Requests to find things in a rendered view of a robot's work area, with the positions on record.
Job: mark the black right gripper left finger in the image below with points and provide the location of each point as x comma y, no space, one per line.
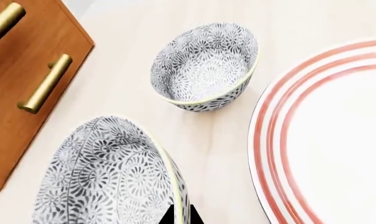
169,217

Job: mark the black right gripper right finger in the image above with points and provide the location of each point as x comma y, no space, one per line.
195,217

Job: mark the floral patterned ceramic bowl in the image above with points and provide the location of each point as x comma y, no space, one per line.
203,67
113,172

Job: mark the white plate with red rings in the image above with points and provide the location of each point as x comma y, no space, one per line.
330,140

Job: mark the wooden drawer cabinet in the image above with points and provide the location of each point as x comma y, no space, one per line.
23,98

